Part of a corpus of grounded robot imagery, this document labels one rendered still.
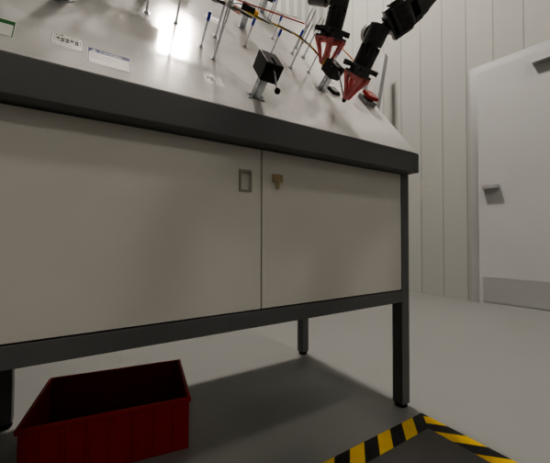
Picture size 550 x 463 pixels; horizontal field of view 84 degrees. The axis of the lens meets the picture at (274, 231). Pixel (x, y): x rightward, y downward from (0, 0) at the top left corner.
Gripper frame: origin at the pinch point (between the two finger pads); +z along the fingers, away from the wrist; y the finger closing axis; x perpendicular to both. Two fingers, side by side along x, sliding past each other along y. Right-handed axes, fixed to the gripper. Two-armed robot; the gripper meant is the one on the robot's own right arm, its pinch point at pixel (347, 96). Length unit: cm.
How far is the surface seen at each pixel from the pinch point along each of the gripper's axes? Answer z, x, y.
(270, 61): -3.8, 3.0, 35.3
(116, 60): 5, -6, 64
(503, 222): 60, 31, -237
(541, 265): 70, 72, -231
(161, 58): 4, -11, 54
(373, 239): 31.8, 32.3, -1.9
